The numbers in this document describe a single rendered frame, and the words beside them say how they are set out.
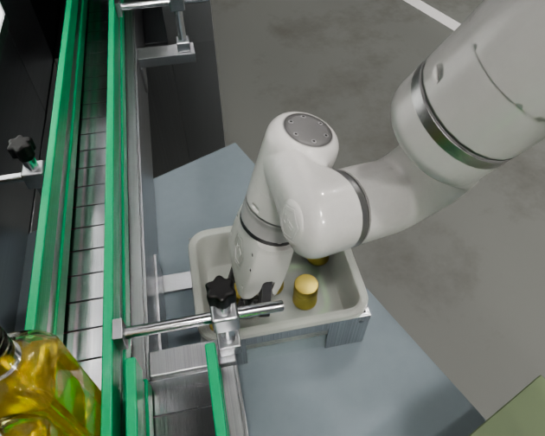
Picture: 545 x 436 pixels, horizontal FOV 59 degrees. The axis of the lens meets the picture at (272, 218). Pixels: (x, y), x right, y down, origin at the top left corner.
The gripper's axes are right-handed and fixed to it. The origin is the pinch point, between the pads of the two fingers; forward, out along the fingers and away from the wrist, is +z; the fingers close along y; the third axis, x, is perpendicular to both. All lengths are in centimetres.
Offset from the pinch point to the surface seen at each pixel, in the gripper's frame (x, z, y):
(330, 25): 99, 58, -198
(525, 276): 116, 53, -32
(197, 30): 3, 2, -73
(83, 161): -21.1, -1.7, -23.0
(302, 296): 7.4, -1.8, 2.6
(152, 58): -9, -3, -51
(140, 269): -14.0, -3.5, -1.7
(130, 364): -16.2, -11.8, 14.4
